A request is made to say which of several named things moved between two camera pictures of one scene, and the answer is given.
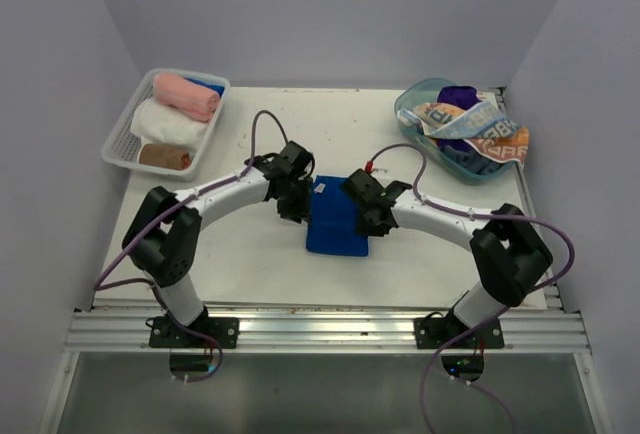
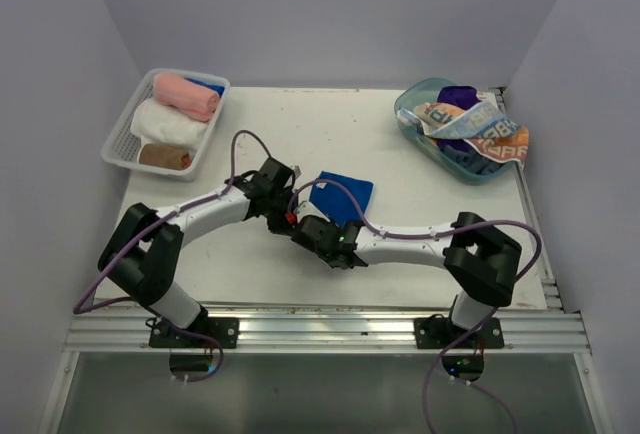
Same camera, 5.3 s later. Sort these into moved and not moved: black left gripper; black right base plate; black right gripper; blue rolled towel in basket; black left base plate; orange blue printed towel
Moved: black left gripper; black right gripper
Not moved: black right base plate; blue rolled towel in basket; orange blue printed towel; black left base plate
